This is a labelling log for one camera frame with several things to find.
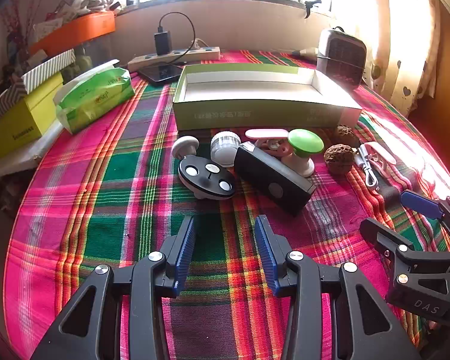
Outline white cable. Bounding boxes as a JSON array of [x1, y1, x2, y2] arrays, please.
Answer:
[[354, 146, 379, 190]]

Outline green-lidded clear jar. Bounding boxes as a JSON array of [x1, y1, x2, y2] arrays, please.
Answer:
[[281, 128, 324, 178]]

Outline brown walnut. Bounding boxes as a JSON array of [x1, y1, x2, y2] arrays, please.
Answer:
[[323, 143, 355, 175], [334, 125, 361, 146]]

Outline plaid blanket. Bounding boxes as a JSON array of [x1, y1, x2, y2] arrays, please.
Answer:
[[4, 49, 450, 360]]

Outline dried red branches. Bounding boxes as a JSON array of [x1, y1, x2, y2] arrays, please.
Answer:
[[0, 0, 46, 46]]

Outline black window handle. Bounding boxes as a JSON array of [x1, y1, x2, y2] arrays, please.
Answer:
[[304, 0, 322, 19]]

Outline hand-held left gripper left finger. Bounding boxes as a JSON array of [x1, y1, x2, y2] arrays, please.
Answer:
[[30, 215, 196, 360]]

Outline beige nozzle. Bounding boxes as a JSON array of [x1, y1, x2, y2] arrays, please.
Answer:
[[292, 47, 319, 59]]

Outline black oval remote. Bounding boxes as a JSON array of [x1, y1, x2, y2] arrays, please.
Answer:
[[178, 156, 236, 199]]

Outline pink and white clip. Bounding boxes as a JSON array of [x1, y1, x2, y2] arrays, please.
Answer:
[[360, 142, 398, 167]]

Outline black phone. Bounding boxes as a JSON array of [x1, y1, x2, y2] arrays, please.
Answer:
[[137, 63, 184, 85]]

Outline green tissue pack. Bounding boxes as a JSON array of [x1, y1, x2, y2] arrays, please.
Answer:
[[54, 59, 136, 135]]

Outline white round jar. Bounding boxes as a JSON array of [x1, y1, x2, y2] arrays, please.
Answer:
[[210, 130, 241, 167]]

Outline heart-patterned curtain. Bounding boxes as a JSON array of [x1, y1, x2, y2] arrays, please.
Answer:
[[334, 0, 441, 117]]

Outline black charger cable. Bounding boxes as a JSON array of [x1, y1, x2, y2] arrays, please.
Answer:
[[158, 12, 196, 64]]

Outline grey space heater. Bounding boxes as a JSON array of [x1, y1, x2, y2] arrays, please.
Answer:
[[315, 27, 367, 90]]

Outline white power strip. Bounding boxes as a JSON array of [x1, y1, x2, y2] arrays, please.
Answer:
[[127, 46, 221, 72]]

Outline white paper sheet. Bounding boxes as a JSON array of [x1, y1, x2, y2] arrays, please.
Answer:
[[0, 120, 66, 181]]

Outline yellow box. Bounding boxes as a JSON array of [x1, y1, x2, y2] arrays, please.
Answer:
[[0, 71, 66, 159]]

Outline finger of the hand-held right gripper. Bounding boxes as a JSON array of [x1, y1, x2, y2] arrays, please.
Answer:
[[359, 217, 450, 289], [400, 190, 450, 252]]

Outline glass tank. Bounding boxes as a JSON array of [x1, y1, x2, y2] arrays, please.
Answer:
[[73, 32, 117, 71]]

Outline striped box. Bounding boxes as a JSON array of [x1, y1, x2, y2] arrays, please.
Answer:
[[0, 49, 77, 130]]

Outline black rectangular device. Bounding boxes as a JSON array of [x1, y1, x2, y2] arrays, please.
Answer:
[[233, 142, 317, 218]]

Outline orange box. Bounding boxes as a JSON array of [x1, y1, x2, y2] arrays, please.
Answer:
[[28, 10, 117, 57]]

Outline green cardboard box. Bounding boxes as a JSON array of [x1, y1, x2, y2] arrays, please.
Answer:
[[172, 64, 362, 132]]

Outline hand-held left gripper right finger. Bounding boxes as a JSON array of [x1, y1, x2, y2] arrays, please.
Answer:
[[255, 214, 422, 360]]

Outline black charger adapter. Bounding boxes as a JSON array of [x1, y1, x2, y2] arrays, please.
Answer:
[[154, 26, 173, 56]]

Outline white mushroom-shaped knob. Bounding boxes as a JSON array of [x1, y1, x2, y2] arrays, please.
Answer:
[[172, 136, 200, 160]]

